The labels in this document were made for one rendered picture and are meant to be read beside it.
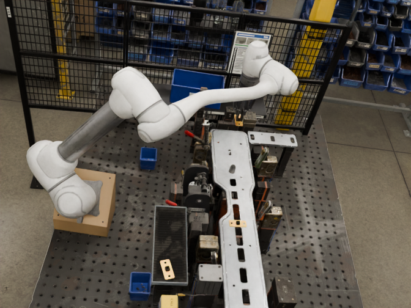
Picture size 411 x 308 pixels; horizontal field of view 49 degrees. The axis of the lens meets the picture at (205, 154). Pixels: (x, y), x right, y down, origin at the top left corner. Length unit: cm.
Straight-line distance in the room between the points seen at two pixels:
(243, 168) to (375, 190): 193
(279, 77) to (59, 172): 106
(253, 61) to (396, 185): 253
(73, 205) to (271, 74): 104
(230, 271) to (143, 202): 77
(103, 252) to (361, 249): 205
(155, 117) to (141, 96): 10
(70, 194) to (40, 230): 129
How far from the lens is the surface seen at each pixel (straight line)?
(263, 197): 247
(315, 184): 295
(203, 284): 191
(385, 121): 497
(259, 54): 206
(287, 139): 270
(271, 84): 199
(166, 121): 181
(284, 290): 204
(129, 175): 273
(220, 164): 244
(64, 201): 213
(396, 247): 386
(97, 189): 235
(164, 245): 189
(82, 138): 202
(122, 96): 183
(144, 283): 232
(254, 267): 209
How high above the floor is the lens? 274
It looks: 45 degrees down
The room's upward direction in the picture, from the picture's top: 12 degrees clockwise
